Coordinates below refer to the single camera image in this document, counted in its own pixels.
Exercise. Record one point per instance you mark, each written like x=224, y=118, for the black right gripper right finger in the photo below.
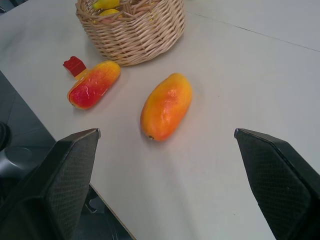
x=277, y=185

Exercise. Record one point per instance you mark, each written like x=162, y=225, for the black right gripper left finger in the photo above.
x=62, y=180

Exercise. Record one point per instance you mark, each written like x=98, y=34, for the woven wicker basket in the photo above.
x=135, y=35

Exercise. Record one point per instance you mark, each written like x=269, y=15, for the silver robot body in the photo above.
x=11, y=160

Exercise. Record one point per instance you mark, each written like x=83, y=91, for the red and orange mango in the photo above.
x=93, y=85

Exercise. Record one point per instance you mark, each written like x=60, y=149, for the red toy brick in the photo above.
x=74, y=65

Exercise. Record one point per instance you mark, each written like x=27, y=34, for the yellow lemon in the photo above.
x=110, y=13

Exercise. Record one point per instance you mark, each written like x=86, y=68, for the yellow banana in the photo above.
x=106, y=3

